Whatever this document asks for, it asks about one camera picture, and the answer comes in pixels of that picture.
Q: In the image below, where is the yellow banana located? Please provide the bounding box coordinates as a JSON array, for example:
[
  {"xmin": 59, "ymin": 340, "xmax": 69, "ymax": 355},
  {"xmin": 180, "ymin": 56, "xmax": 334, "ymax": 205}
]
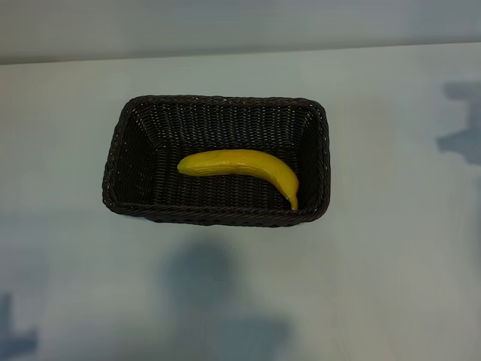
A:
[{"xmin": 177, "ymin": 148, "xmax": 300, "ymax": 211}]

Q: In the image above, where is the dark brown woven basket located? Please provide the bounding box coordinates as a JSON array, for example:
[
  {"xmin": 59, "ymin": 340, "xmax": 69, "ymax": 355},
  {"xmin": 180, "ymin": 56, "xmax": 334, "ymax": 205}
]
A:
[{"xmin": 101, "ymin": 94, "xmax": 332, "ymax": 226}]

